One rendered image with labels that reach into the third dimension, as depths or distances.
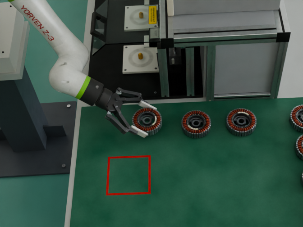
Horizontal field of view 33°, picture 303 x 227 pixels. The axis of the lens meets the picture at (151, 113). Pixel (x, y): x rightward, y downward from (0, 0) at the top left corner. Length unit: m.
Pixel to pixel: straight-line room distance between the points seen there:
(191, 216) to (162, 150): 0.29
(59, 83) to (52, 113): 1.20
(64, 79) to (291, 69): 0.93
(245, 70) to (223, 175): 0.40
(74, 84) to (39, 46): 1.60
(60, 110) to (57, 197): 0.55
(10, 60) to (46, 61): 1.10
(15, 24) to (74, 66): 0.55
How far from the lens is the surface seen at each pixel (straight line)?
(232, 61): 1.91
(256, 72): 1.98
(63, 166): 2.83
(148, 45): 2.10
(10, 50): 2.27
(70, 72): 1.86
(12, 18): 2.39
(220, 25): 1.83
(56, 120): 3.02
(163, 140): 1.97
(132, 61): 2.18
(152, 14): 1.95
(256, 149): 1.95
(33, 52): 3.42
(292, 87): 2.15
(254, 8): 1.88
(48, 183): 2.83
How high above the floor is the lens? 2.40
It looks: 54 degrees down
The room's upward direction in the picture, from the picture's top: 7 degrees counter-clockwise
